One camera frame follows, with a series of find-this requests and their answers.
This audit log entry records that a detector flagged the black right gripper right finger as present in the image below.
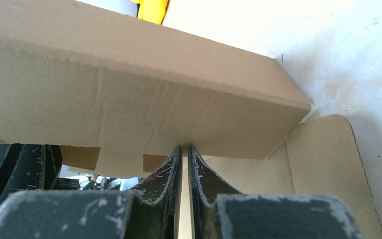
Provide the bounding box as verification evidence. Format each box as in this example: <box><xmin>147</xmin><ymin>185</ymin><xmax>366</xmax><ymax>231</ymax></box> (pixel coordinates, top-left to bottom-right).
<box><xmin>188</xmin><ymin>147</ymin><xmax>363</xmax><ymax>239</ymax></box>

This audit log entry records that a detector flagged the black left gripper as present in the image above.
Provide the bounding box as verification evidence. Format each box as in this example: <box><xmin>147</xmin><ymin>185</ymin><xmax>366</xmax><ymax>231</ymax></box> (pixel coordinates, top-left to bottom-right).
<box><xmin>0</xmin><ymin>143</ymin><xmax>63</xmax><ymax>205</ymax></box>

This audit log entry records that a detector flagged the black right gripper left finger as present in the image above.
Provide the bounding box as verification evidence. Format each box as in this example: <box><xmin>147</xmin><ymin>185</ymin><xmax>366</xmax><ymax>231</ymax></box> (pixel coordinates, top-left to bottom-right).
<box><xmin>0</xmin><ymin>147</ymin><xmax>182</xmax><ymax>239</ymax></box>

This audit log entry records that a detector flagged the brown cardboard box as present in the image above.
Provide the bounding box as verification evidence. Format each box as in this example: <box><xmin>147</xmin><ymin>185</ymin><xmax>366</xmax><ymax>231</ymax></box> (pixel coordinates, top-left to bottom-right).
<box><xmin>0</xmin><ymin>0</ymin><xmax>382</xmax><ymax>239</ymax></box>

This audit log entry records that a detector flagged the yellow jacket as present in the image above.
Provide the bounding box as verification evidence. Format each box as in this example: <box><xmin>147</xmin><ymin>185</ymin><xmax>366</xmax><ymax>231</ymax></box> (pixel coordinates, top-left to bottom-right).
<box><xmin>131</xmin><ymin>0</ymin><xmax>169</xmax><ymax>25</ymax></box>

